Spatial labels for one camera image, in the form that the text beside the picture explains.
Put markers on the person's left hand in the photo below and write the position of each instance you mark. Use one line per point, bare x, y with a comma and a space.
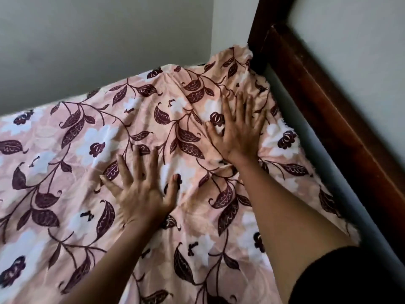
142, 196

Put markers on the person's right hand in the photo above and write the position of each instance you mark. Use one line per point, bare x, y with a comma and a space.
239, 136

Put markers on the pink floral bed sheet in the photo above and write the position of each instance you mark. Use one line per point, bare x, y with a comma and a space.
95, 139

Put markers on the dark wooden bed frame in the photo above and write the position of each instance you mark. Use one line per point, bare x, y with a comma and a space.
332, 101

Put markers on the white textured mattress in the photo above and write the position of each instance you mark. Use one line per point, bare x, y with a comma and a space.
332, 174

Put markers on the person's left forearm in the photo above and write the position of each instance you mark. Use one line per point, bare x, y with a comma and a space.
104, 269

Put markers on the person's right forearm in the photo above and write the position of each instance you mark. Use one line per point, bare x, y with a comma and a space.
284, 224

